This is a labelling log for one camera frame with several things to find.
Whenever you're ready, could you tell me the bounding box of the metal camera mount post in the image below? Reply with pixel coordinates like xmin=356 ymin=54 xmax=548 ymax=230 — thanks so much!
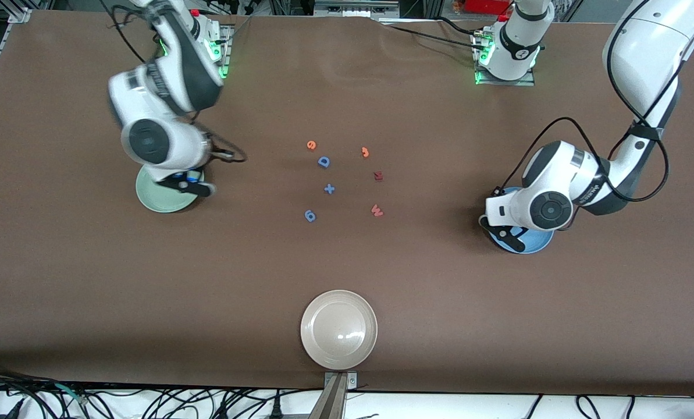
xmin=308 ymin=371 xmax=359 ymax=419

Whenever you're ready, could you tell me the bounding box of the pale green plate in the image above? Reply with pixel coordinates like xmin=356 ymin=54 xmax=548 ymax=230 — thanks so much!
xmin=136 ymin=165 xmax=205 ymax=214

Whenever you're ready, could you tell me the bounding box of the brown table mat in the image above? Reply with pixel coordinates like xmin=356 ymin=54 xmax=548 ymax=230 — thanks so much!
xmin=0 ymin=10 xmax=694 ymax=397

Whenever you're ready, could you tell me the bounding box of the teal cable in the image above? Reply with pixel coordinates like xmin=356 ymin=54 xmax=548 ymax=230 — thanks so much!
xmin=53 ymin=381 xmax=88 ymax=406

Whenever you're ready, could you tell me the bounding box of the blue plate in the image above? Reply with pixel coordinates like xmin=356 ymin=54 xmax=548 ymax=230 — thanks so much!
xmin=485 ymin=186 xmax=556 ymax=255

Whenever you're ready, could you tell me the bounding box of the beige plate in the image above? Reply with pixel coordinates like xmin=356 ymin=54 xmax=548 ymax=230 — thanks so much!
xmin=300 ymin=290 xmax=378 ymax=371

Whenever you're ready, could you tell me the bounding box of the red box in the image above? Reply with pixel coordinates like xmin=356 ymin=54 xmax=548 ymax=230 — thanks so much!
xmin=463 ymin=0 xmax=513 ymax=15

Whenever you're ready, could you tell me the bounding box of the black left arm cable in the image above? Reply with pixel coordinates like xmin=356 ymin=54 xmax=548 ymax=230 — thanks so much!
xmin=495 ymin=0 xmax=670 ymax=203

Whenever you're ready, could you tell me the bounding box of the aluminium frame bar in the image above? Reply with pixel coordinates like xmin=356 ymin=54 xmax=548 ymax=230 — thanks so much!
xmin=314 ymin=0 xmax=401 ymax=19

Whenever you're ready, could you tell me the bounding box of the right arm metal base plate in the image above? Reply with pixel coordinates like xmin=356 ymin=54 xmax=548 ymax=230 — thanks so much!
xmin=216 ymin=24 xmax=232 ymax=80

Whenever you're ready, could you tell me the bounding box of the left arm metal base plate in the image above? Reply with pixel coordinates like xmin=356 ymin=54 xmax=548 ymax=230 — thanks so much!
xmin=475 ymin=32 xmax=536 ymax=87

